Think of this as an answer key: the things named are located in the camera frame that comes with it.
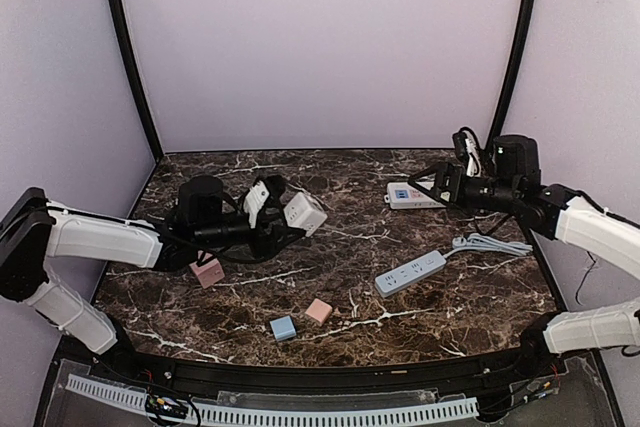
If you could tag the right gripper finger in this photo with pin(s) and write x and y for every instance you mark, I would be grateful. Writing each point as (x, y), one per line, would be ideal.
(442, 173)
(442, 188)

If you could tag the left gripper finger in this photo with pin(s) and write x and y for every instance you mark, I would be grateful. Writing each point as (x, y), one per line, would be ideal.
(301, 205)
(279, 239)

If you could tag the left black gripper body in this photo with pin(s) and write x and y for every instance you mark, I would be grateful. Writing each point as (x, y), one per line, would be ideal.
(263, 233)

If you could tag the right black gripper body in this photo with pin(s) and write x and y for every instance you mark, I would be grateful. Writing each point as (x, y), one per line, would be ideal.
(458, 185)

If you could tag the white cube socket adapter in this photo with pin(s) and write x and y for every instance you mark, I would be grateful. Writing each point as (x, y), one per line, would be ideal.
(310, 223)

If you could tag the blue-grey power strip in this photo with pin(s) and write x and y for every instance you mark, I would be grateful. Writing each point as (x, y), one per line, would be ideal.
(409, 273)

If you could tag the pink plug adapter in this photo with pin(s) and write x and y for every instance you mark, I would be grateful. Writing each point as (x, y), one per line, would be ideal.
(318, 311)

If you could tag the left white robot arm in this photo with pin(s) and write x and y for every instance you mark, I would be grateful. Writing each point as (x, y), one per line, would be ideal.
(37, 229)

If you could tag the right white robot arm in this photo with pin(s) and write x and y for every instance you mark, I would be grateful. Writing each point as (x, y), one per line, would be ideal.
(574, 218)

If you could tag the blue flat plug adapter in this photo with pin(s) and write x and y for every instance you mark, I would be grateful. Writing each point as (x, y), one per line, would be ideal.
(283, 328)

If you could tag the white colourful power strip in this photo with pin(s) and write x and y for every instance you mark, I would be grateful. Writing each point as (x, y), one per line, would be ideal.
(401, 196)

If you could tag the pink cube socket adapter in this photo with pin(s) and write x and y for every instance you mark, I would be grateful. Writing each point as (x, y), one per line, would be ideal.
(207, 269)

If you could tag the small green circuit board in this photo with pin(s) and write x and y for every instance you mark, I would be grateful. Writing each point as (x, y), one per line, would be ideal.
(163, 406)

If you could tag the right black frame post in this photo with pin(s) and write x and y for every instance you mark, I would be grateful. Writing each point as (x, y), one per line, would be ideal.
(519, 41)

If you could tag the black frame post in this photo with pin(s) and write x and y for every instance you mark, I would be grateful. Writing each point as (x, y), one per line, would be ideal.
(519, 41)
(129, 61)

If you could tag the black front frame rail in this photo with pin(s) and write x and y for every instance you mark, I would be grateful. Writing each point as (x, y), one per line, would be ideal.
(485, 374)

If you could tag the white slotted cable duct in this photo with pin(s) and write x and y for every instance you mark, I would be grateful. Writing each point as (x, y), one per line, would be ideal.
(250, 410)

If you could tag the left black frame post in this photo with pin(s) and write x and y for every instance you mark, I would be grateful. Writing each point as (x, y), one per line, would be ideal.
(129, 61)

